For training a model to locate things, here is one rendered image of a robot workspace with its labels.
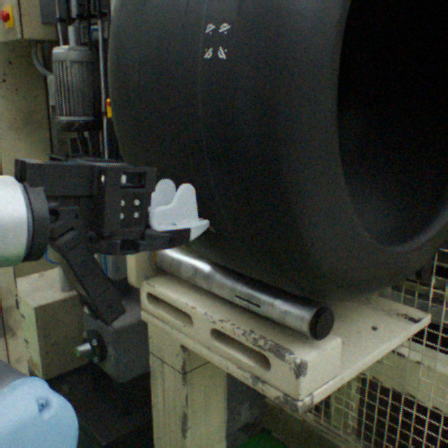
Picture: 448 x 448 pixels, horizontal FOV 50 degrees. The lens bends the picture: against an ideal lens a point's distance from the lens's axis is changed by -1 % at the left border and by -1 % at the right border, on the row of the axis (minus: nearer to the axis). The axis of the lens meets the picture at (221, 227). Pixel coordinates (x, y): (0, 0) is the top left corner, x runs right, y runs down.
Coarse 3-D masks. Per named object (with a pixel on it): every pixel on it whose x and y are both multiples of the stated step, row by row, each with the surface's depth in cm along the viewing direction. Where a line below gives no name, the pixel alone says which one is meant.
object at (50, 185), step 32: (32, 160) 40; (96, 160) 47; (32, 192) 38; (64, 192) 40; (96, 192) 42; (128, 192) 43; (64, 224) 41; (96, 224) 43; (128, 224) 45; (32, 256) 39
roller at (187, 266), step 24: (168, 264) 80; (192, 264) 76; (216, 264) 74; (216, 288) 71; (240, 288) 68; (264, 288) 65; (264, 312) 65; (288, 312) 61; (312, 312) 59; (312, 336) 59
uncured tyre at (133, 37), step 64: (192, 0) 45; (256, 0) 41; (320, 0) 41; (384, 0) 84; (128, 64) 53; (192, 64) 45; (256, 64) 42; (320, 64) 43; (384, 64) 91; (128, 128) 56; (192, 128) 47; (256, 128) 43; (320, 128) 45; (384, 128) 92; (256, 192) 46; (320, 192) 47; (384, 192) 88; (256, 256) 53; (320, 256) 52; (384, 256) 59
